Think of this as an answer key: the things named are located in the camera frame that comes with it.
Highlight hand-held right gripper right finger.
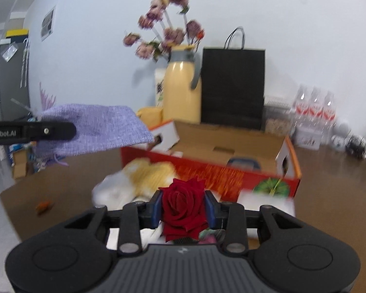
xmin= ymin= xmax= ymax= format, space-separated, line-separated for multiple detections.
xmin=204 ymin=191 xmax=304 ymax=252

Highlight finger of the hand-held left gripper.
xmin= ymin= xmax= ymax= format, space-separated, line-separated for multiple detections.
xmin=24 ymin=122 xmax=77 ymax=143

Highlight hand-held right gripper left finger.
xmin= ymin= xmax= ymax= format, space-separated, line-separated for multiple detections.
xmin=64 ymin=191 xmax=163 ymax=255

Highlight red rose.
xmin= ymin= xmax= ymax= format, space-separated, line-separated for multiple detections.
xmin=158 ymin=177 xmax=208 ymax=242

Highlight white and yellow plush toy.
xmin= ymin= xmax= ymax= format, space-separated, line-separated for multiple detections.
xmin=93 ymin=158 xmax=177 ymax=205

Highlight red cardboard box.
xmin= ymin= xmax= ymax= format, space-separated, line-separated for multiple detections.
xmin=120 ymin=120 xmax=302 ymax=203

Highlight purple knitted pouch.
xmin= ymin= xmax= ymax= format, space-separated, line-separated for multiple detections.
xmin=33 ymin=104 xmax=154 ymax=167

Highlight navy glasses case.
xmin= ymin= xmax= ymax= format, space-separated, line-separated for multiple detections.
xmin=227 ymin=157 xmax=261 ymax=171

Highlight clear plastic bag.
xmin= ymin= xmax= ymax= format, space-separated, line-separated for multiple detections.
xmin=200 ymin=229 xmax=228 ymax=245

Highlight cardboard boxes on floor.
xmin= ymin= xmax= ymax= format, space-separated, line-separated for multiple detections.
xmin=9 ymin=143 xmax=37 ymax=179

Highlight grey refrigerator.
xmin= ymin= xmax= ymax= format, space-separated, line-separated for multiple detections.
xmin=0 ymin=37 xmax=31 ymax=121

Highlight small orange scrap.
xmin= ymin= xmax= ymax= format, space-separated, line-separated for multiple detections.
xmin=36 ymin=201 xmax=54 ymax=214

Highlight yellow mug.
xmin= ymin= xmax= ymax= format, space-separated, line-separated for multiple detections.
xmin=136 ymin=107 xmax=163 ymax=126

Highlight clear jar of seeds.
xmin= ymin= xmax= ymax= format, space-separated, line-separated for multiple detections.
xmin=264 ymin=105 xmax=293 ymax=136

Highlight white milk carton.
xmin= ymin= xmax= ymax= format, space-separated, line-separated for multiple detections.
xmin=154 ymin=67 xmax=168 ymax=109

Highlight white tin box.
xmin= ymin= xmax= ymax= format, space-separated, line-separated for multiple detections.
xmin=294 ymin=126 xmax=322 ymax=150

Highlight yellow thermos jug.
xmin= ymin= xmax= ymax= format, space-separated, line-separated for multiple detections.
xmin=163 ymin=45 xmax=202 ymax=125

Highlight black paper bag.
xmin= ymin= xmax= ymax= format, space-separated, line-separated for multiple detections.
xmin=201 ymin=27 xmax=266 ymax=132

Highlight clear water bottle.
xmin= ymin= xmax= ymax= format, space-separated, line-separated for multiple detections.
xmin=322 ymin=92 xmax=336 ymax=127
xmin=308 ymin=88 xmax=324 ymax=126
xmin=293 ymin=87 xmax=310 ymax=124

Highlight white robot figure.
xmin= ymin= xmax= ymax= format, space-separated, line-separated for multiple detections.
xmin=331 ymin=122 xmax=350 ymax=151

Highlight dried pink rose bouquet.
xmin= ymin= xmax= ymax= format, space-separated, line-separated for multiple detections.
xmin=123 ymin=0 xmax=205 ymax=62

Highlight purple wall sticker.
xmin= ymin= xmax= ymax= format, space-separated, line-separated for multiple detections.
xmin=38 ymin=82 xmax=57 ymax=110

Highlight wall sign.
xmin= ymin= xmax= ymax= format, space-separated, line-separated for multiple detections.
xmin=41 ymin=6 xmax=55 ymax=42

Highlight tangle of charger cables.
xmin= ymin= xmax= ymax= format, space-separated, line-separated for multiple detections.
xmin=348 ymin=126 xmax=366 ymax=162

